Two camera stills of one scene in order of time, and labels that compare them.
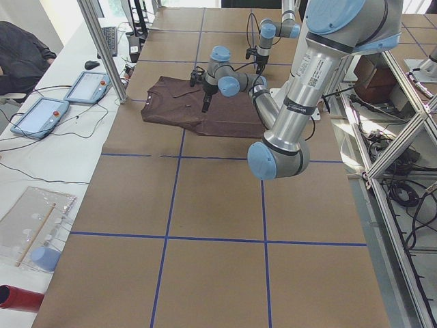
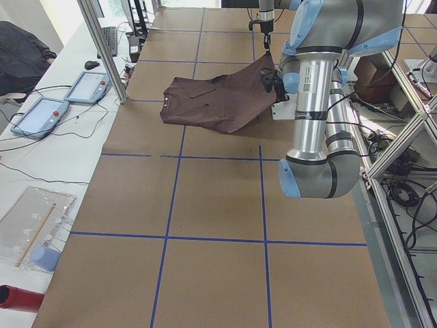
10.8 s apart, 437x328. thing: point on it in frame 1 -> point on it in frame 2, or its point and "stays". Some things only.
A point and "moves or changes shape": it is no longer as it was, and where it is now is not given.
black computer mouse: [90, 65] stays
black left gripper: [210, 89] -> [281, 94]
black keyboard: [110, 35] stays
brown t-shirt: [174, 100] moves or changes shape
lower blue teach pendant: [39, 119] stays
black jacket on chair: [24, 59] stays
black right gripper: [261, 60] -> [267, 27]
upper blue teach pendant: [89, 87] stays
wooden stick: [36, 235] stays
